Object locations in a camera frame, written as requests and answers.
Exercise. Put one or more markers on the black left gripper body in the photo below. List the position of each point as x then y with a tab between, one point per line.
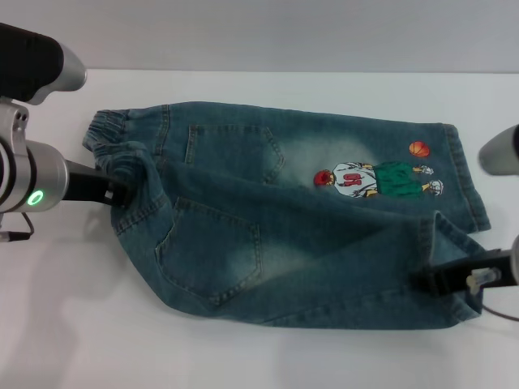
85	184

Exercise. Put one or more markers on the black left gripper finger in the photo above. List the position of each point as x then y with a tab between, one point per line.
119	194

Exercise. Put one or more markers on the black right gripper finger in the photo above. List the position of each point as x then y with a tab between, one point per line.
430	280

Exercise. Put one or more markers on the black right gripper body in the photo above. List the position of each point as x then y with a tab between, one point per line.
458	277

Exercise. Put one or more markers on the blue denim shorts with embroidery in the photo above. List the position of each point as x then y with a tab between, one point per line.
284	251

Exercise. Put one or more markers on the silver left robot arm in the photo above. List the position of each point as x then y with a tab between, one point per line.
36	178

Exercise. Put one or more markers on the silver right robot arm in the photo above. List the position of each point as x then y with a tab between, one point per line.
515	259

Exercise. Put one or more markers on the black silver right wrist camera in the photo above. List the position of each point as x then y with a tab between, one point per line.
500	154

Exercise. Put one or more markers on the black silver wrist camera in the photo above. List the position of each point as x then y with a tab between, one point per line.
28	61
500	154

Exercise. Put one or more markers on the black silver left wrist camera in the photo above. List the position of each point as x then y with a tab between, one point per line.
28	61

